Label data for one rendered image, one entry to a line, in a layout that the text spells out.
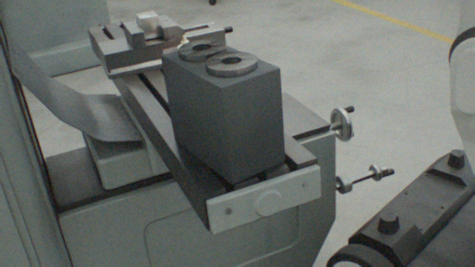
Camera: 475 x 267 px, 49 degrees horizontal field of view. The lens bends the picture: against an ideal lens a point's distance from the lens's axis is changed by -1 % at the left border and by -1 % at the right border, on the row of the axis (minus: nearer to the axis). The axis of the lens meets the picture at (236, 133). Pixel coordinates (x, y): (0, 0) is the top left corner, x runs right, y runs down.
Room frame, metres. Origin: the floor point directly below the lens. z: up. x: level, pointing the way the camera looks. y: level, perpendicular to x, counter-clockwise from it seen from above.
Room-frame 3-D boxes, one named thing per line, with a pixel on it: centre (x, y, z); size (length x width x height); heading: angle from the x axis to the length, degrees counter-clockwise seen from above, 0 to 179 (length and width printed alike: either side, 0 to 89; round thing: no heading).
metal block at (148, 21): (1.44, 0.21, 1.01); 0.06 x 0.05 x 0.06; 19
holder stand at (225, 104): (0.89, 0.02, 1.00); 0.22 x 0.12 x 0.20; 31
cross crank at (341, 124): (1.48, -0.31, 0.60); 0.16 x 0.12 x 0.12; 111
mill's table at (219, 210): (1.34, 0.17, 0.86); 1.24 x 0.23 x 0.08; 21
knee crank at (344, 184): (1.36, -0.38, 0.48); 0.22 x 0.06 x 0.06; 111
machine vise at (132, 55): (1.45, 0.19, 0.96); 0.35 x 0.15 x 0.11; 109
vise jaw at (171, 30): (1.46, 0.16, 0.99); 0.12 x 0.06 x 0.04; 19
